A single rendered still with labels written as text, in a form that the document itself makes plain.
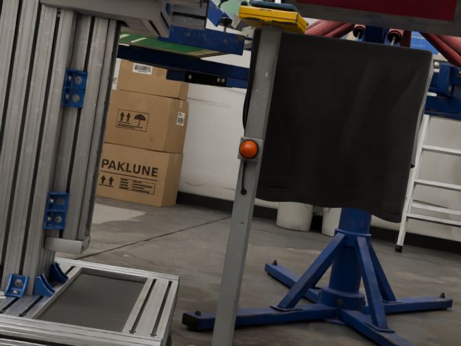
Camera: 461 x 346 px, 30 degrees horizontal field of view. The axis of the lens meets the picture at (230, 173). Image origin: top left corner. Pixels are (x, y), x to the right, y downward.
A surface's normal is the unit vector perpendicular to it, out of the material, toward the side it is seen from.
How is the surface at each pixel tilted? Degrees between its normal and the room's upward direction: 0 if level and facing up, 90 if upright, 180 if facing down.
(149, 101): 89
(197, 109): 90
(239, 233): 90
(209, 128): 90
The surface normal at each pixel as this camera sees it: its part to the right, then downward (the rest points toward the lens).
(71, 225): 0.01, 0.05
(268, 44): -0.23, 0.01
